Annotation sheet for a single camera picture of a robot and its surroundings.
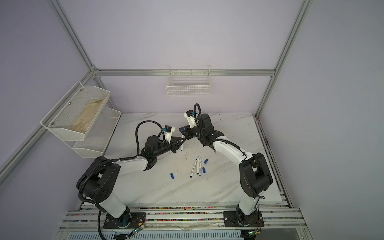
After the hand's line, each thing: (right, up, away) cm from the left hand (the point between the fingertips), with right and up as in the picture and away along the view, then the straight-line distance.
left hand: (183, 137), depth 85 cm
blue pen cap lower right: (+12, -20, +6) cm, 24 cm away
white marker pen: (0, +1, -3) cm, 3 cm away
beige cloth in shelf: (-51, +7, -10) cm, 53 cm away
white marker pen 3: (+10, -19, +6) cm, 22 cm away
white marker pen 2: (+6, -19, +5) cm, 21 cm away
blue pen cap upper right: (+14, -16, +10) cm, 24 cm away
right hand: (-1, +4, -2) cm, 5 cm away
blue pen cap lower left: (-7, -24, +3) cm, 25 cm away
